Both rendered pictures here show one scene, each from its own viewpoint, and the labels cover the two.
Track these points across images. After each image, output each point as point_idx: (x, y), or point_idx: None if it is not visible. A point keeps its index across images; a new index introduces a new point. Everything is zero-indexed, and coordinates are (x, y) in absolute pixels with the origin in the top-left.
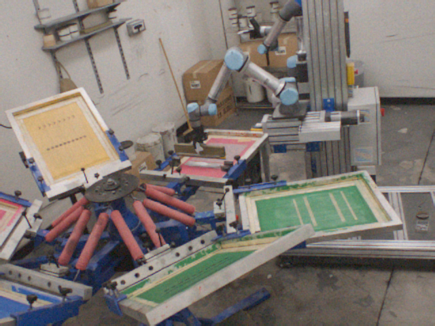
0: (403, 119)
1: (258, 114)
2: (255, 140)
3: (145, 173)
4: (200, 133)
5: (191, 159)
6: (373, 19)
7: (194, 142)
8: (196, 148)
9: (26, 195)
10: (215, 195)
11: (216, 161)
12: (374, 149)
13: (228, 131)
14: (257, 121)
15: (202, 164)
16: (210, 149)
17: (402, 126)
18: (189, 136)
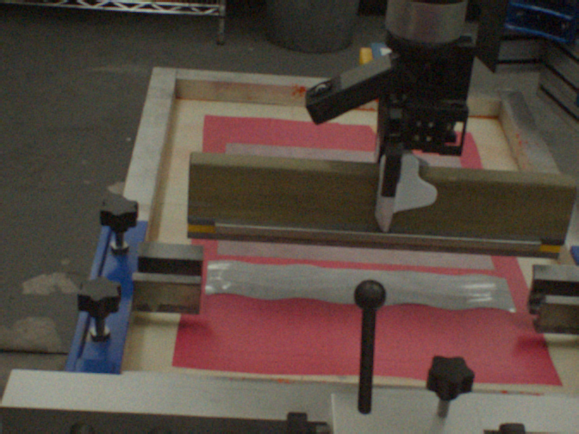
0: (481, 63)
1: (5, 27)
2: (469, 134)
3: (60, 407)
4: (453, 89)
5: (221, 254)
6: None
7: (401, 155)
8: (393, 192)
9: None
10: (10, 363)
11: (399, 263)
12: None
13: (290, 82)
14: (18, 52)
15: (338, 287)
16: (482, 195)
17: (495, 83)
18: (351, 108)
